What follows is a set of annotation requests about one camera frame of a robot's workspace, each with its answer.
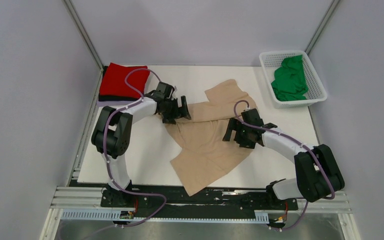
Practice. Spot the aluminium frame post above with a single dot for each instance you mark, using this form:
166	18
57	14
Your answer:
83	32
322	25

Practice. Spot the left aluminium frame post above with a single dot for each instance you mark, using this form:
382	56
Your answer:
83	32

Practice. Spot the folded red t shirt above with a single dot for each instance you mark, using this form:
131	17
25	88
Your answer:
129	81

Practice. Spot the right aluminium frame post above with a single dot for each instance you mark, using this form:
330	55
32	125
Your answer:
322	25

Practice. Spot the beige t shirt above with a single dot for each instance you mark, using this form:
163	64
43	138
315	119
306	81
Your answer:
205	157

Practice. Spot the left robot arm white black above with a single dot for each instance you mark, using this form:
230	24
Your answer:
112	133

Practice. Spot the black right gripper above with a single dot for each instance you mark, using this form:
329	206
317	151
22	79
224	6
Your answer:
234	125

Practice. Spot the white plastic basket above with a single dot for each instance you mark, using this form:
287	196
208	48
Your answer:
272	60

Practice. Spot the folded black t shirt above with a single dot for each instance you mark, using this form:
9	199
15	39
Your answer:
116	98

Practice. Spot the green t shirt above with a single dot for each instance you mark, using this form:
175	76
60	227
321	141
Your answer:
289	80

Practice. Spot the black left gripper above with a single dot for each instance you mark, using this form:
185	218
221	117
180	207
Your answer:
178	112

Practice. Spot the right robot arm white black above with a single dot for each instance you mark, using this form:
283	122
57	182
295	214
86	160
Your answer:
317	175

